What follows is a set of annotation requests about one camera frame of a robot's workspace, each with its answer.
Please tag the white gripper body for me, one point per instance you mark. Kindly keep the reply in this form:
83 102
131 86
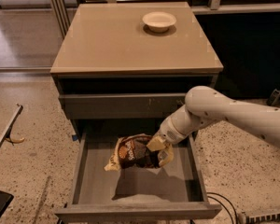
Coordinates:
170 132

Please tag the blue tape piece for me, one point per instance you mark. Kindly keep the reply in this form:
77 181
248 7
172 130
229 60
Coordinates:
74 137

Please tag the metal bar with hook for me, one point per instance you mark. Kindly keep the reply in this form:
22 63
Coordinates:
6 134

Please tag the small grey floor device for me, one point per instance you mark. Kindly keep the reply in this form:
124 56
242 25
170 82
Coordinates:
274 98

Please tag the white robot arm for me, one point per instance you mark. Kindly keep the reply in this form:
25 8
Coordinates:
204 106

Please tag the grey power strip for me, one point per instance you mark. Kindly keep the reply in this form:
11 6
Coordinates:
256 217

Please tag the open grey middle drawer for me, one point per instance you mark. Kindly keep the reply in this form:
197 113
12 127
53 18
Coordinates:
173 192

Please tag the white paper bowl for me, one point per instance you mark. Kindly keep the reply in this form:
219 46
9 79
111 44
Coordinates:
159 22

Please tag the grey drawer cabinet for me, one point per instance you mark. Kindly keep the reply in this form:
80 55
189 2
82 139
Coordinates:
109 50

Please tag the closed grey top drawer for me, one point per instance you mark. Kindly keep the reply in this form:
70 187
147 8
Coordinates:
121 106

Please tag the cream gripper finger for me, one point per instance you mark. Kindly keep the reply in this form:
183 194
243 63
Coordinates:
157 143

